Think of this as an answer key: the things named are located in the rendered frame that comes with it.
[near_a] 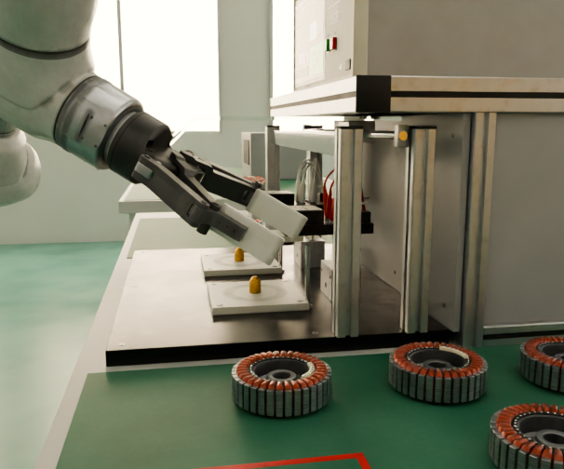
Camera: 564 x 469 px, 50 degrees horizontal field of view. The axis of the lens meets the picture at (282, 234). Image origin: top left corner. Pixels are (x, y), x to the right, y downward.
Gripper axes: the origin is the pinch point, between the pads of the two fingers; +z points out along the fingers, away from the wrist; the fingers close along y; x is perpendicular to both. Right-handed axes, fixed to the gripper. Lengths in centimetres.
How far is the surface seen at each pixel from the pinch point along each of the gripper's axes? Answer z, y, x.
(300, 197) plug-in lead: -5, -56, -6
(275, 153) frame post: -17, -74, -4
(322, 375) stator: 11.6, 1.0, -10.9
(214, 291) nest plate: -7.6, -30.3, -22.4
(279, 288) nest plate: 1.3, -34.2, -17.3
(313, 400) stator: 12.0, 3.5, -12.8
